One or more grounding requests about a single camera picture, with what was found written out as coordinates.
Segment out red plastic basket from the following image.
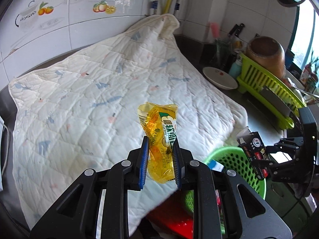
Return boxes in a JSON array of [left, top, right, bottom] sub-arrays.
[[147, 192, 195, 239]]

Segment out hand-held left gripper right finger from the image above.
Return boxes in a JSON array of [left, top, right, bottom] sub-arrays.
[[173, 141, 292, 239]]

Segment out green plastic basket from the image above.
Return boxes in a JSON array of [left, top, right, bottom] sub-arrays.
[[184, 146, 267, 229]]

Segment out black handled knife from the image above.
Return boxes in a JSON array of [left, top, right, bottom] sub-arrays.
[[228, 23, 246, 41]]

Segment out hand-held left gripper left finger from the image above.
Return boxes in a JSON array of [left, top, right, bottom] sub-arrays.
[[30, 136, 149, 239]]

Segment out pink utensil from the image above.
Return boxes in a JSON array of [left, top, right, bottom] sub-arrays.
[[210, 22, 220, 40]]

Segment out brown clay pot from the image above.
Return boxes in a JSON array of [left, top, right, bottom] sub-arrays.
[[245, 36, 286, 79]]

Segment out white bowl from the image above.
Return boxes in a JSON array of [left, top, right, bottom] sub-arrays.
[[202, 67, 238, 90]]

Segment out green dish rack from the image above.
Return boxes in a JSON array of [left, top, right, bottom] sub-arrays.
[[236, 52, 307, 130]]

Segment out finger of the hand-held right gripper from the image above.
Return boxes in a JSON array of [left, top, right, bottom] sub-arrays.
[[250, 159, 299, 182], [267, 137, 303, 153]]

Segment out metal cleaver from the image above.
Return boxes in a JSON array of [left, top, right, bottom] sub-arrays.
[[259, 86, 299, 120]]

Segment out yellow snack wrapper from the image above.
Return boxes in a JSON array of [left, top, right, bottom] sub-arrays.
[[138, 102, 178, 183]]

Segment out white quilted blanket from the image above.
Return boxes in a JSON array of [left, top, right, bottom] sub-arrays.
[[8, 14, 247, 239]]

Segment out dark utensil holder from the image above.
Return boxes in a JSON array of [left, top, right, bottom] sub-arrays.
[[214, 38, 233, 71]]

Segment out light blue bottle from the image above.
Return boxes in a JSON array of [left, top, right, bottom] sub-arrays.
[[229, 58, 242, 79]]

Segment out white cable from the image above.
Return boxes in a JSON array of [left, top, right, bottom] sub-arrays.
[[0, 121, 10, 177]]

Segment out small black box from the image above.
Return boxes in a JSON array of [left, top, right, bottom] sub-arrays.
[[237, 131, 273, 180]]

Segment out small white and blue carton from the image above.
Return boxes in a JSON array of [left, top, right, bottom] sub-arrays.
[[207, 160, 224, 172]]

